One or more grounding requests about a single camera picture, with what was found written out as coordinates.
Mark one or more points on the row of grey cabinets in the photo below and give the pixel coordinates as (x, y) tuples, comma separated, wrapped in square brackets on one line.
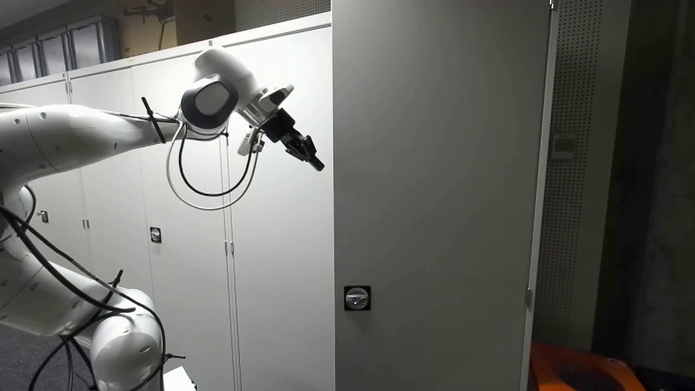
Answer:
[(233, 246)]

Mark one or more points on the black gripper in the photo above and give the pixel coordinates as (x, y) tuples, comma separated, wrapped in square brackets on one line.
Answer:
[(283, 128)]

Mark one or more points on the grey perforated cupboard door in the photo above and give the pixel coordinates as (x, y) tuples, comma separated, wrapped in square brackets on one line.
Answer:
[(440, 122)]

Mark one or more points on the black door lock handle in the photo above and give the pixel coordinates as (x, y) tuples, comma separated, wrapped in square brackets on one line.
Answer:
[(357, 299)]

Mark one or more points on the grey metal cupboard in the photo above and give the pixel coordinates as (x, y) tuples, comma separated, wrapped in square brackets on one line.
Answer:
[(591, 41)]

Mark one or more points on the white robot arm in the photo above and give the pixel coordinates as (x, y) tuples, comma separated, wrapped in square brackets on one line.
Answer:
[(118, 327)]

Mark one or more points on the orange object on floor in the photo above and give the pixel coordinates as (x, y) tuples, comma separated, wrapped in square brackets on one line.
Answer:
[(572, 371)]

